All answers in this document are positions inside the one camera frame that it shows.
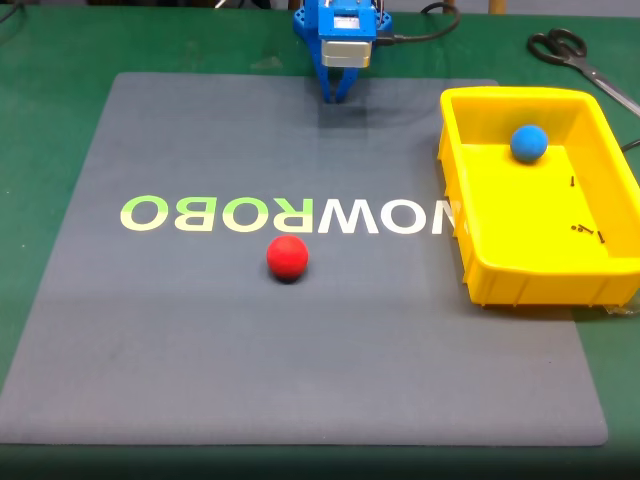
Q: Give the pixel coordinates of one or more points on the clear plastic bag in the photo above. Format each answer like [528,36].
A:
[622,307]

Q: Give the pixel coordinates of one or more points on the red ball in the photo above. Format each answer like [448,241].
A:
[287,258]

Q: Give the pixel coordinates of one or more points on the black scissors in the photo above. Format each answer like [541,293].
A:
[560,45]

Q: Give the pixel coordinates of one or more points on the grey mat with lettering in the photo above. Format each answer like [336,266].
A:
[250,350]

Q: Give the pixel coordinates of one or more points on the wooden post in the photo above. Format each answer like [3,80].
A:
[449,4]
[497,6]

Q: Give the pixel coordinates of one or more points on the silver camera box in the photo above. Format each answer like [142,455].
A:
[347,53]

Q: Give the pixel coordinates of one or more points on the yellow plastic bin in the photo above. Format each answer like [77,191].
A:
[530,225]

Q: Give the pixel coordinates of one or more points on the blue ball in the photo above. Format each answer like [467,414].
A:
[529,143]

